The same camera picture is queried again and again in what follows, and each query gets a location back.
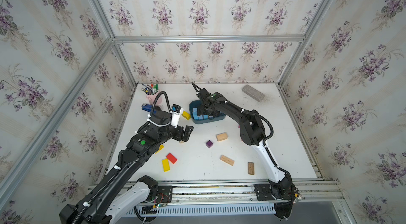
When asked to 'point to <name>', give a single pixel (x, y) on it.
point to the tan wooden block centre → (221, 137)
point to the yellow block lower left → (161, 147)
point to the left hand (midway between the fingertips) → (185, 124)
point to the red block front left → (172, 158)
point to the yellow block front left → (166, 165)
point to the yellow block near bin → (186, 115)
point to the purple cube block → (209, 143)
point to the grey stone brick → (253, 93)
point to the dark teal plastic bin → (195, 104)
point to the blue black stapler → (147, 107)
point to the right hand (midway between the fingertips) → (207, 113)
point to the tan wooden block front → (227, 159)
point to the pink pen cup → (150, 95)
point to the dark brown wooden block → (250, 168)
